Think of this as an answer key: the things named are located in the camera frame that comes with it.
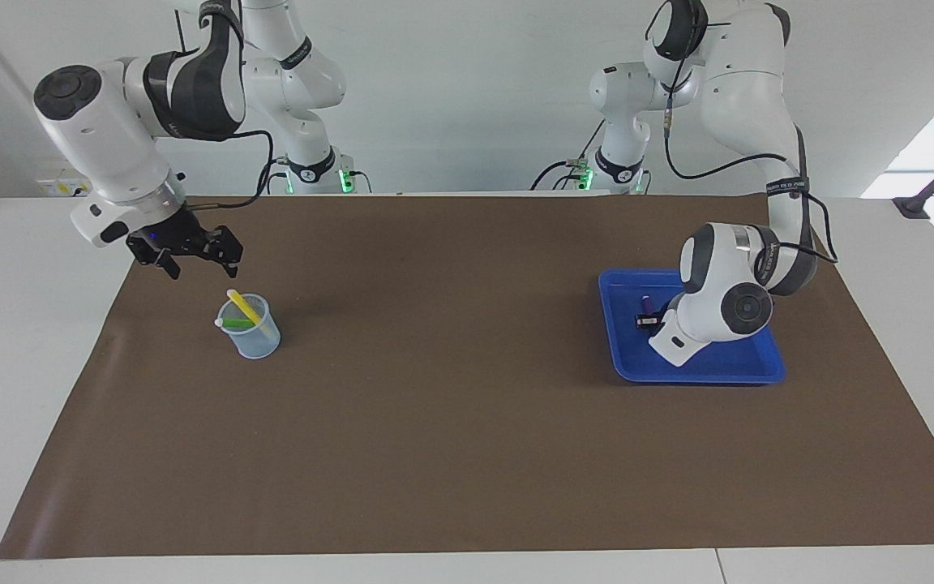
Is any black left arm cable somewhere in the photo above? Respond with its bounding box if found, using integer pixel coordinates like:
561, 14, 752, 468
660, 77, 840, 265

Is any yellow pen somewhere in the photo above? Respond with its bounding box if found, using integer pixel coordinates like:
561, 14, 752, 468
225, 288, 262, 326

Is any white wall socket box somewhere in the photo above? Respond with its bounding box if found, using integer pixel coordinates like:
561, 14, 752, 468
35, 156, 120, 199

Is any blue plastic tray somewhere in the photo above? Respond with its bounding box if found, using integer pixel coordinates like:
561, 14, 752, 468
598, 268, 787, 386

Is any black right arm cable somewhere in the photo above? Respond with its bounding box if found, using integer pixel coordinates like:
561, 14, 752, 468
190, 128, 276, 213

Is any clear plastic cup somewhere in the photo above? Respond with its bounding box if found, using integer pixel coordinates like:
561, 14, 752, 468
217, 293, 282, 361

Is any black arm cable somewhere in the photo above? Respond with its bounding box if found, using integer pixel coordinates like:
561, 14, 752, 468
190, 128, 276, 213
660, 77, 840, 265

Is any brown table mat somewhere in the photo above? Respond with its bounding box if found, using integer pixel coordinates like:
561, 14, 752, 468
0, 194, 934, 560

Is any black base cable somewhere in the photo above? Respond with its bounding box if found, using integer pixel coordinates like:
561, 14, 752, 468
531, 120, 607, 192
258, 157, 291, 196

